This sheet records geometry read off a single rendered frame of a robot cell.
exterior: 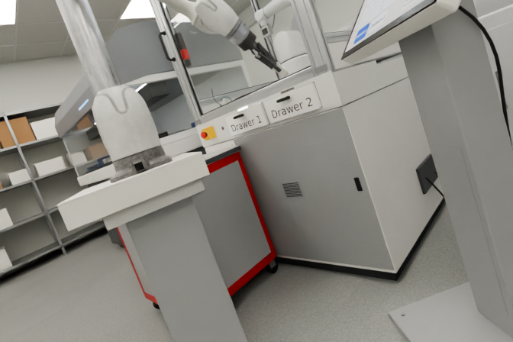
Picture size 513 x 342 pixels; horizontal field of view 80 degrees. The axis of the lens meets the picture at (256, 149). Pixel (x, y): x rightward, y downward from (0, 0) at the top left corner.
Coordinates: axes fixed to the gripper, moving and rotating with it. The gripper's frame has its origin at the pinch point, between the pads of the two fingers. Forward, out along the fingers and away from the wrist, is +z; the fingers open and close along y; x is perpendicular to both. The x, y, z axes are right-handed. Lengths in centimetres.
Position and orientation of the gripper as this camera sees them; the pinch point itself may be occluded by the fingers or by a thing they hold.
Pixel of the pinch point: (280, 69)
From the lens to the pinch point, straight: 132.9
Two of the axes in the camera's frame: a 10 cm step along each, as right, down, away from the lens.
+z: 7.5, 5.2, 4.2
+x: -6.6, 5.8, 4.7
